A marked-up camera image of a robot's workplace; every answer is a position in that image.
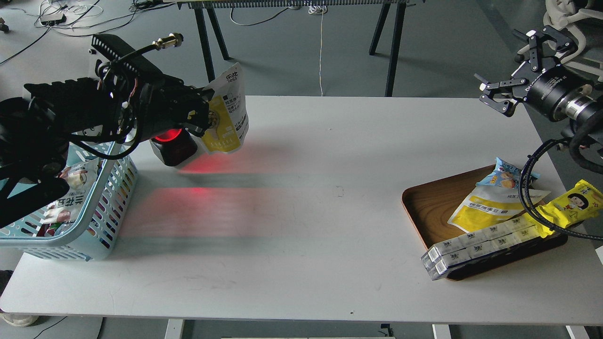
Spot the black trestle table background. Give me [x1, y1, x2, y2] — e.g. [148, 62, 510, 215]
[173, 0, 416, 97]

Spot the yellow white flat snack pouch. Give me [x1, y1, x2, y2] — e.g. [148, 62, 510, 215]
[448, 186, 525, 233]

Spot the yellow cartoon face snack bag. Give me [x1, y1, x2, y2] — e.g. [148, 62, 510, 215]
[536, 179, 603, 229]

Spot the blue chip snack bag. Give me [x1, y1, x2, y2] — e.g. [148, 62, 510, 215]
[475, 157, 522, 189]

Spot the white red snack bag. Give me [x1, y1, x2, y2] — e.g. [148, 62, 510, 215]
[37, 157, 100, 237]

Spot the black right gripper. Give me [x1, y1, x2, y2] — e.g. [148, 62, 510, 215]
[474, 26, 595, 122]

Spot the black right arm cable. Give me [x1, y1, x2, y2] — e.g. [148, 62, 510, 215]
[518, 137, 603, 241]

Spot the light blue plastic basket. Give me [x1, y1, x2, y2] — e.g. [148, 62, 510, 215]
[1, 145, 138, 261]

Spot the floor cables bundle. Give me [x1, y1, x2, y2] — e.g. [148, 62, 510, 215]
[0, 0, 175, 66]

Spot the black barcode scanner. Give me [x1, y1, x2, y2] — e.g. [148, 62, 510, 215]
[149, 129, 198, 167]

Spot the yellow white chickpea snack pouch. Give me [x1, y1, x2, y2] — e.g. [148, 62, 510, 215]
[201, 63, 249, 154]

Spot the clear boxed snack row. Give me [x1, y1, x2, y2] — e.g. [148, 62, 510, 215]
[421, 216, 540, 281]

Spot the wooden brown tray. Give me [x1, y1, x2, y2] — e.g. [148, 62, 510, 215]
[401, 165, 568, 281]

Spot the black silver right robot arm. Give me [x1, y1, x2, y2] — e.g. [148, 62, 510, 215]
[475, 25, 602, 174]

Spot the white hanging cable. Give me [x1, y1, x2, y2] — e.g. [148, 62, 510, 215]
[309, 5, 328, 97]

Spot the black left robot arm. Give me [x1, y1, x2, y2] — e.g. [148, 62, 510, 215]
[1, 33, 214, 227]

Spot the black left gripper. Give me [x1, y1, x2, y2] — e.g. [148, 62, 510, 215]
[132, 73, 215, 141]

